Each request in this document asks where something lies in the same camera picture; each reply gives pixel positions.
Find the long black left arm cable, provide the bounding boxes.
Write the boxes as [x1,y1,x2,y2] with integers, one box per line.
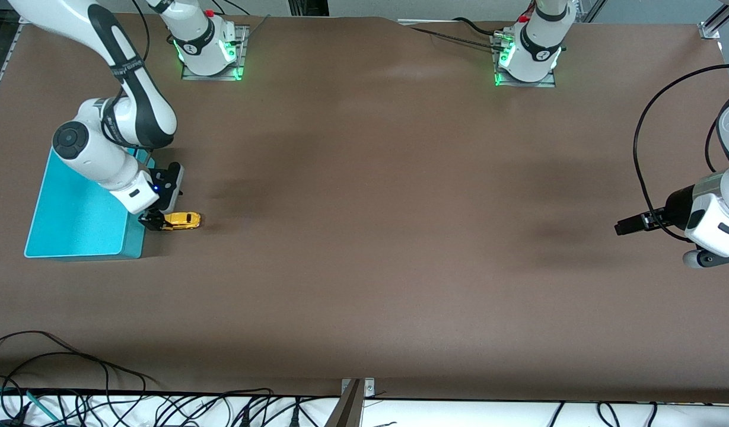
[634,64,729,241]

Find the teal cable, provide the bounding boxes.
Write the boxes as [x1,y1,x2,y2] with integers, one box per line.
[0,385,61,423]

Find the dark diagonal bar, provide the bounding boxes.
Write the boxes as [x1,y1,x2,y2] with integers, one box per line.
[324,380,365,427]

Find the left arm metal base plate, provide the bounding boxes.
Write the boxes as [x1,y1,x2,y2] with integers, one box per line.
[492,33,558,88]

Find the grey metal edge strip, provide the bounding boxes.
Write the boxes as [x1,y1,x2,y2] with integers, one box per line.
[397,19,495,26]

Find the small metal bracket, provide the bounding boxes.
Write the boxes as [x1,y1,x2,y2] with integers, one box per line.
[340,378,375,398]

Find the straight black base cable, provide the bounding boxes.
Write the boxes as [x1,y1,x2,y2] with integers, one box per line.
[407,26,500,51]

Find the yellow beetle toy car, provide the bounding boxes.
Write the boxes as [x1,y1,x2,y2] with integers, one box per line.
[161,212,202,231]

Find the looping black right arm cable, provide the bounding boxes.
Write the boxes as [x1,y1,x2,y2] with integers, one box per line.
[132,0,151,63]

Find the curved black base cable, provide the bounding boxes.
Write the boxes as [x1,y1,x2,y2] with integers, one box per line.
[452,17,507,39]

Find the thin grey wire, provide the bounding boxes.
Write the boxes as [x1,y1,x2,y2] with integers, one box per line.
[243,15,272,45]

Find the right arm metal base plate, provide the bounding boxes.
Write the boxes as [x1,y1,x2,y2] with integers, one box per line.
[181,25,250,81]

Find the aluminium side rail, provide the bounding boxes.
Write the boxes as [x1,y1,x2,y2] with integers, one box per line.
[0,21,26,116]

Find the short aluminium frame profile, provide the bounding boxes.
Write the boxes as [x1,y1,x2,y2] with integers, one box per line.
[578,0,608,23]

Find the aluminium frame profile with bracket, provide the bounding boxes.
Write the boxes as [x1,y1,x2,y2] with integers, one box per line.
[699,0,729,41]

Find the short black left arm cable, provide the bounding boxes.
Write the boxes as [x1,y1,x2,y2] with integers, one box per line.
[705,113,727,174]

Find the turquoise plastic bin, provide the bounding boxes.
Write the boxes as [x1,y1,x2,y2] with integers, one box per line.
[24,147,156,261]

